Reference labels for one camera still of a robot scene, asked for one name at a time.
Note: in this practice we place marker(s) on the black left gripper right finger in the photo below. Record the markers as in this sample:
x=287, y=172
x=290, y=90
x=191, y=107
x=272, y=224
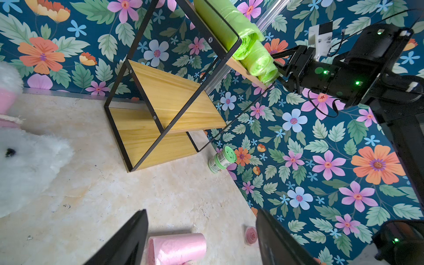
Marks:
x=277, y=246

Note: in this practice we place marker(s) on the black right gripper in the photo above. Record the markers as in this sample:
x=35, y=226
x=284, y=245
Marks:
x=302, y=71

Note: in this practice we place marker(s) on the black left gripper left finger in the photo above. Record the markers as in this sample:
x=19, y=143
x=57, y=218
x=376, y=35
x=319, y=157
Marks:
x=126, y=247

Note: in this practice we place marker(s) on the green trash bag roll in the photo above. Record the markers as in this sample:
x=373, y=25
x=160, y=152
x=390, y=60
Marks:
x=257, y=60
x=229, y=25
x=269, y=75

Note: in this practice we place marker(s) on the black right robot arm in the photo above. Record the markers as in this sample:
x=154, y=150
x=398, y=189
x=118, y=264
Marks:
x=375, y=165

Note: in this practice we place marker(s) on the lower green lidded jar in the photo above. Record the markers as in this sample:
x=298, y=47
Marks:
x=214, y=166

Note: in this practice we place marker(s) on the green lidded jar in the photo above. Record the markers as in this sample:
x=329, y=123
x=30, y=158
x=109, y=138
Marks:
x=226, y=157
x=214, y=166

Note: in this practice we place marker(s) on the upper green lidded jar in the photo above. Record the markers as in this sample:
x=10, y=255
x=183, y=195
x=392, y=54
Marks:
x=226, y=157

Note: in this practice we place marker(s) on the white plush bunny pink shirt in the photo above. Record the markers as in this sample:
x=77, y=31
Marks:
x=29, y=162

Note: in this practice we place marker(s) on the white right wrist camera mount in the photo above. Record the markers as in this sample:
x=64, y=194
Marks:
x=320, y=36

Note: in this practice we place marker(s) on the wooden shelf black metal frame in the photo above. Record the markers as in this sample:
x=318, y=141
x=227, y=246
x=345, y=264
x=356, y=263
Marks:
x=158, y=130

